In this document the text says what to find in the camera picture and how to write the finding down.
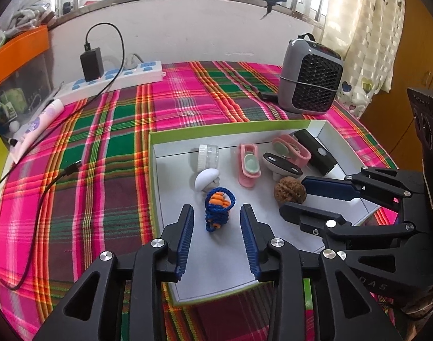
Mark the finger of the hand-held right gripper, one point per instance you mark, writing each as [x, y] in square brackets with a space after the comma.
[330, 187]
[309, 215]

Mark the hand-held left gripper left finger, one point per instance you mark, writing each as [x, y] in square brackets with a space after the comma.
[186, 238]

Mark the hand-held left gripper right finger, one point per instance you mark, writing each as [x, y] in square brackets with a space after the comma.
[250, 241]

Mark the brown walnut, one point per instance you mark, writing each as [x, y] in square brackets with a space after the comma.
[289, 190]

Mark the green and white cardboard box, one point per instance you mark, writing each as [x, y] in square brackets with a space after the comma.
[216, 255]

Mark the black flashlight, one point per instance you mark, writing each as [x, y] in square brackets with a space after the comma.
[314, 149]

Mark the pink holder with mint insert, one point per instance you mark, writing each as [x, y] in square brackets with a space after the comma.
[301, 156]
[246, 179]

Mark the green white mushroom-shaped toy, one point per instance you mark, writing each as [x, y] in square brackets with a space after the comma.
[206, 179]

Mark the small clear plastic jar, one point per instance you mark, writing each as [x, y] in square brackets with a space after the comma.
[209, 156]

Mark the wooden cabinet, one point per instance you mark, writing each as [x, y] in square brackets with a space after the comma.
[415, 42]

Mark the black plug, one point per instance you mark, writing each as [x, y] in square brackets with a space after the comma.
[268, 96]

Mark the grey space heater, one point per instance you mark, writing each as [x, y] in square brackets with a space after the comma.
[309, 78]

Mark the plaid tablecloth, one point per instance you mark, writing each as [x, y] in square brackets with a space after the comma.
[113, 149]

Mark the patterned curtain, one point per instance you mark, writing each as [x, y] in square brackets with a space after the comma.
[362, 42]

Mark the white power strip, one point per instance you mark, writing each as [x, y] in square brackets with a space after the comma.
[145, 71]

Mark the pink and white tube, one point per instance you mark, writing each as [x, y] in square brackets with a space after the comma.
[39, 120]

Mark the black clip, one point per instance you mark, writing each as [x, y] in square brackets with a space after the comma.
[275, 1]

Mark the black charger adapter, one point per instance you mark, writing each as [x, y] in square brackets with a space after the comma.
[92, 64]

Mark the plastic bin with orange lid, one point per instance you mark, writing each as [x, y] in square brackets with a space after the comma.
[21, 46]

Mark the white cloth bundle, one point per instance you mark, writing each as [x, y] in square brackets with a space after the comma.
[28, 7]

